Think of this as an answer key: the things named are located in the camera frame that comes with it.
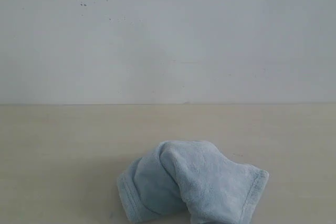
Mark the light blue fluffy towel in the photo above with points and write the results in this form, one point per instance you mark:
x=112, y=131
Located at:
x=193, y=176

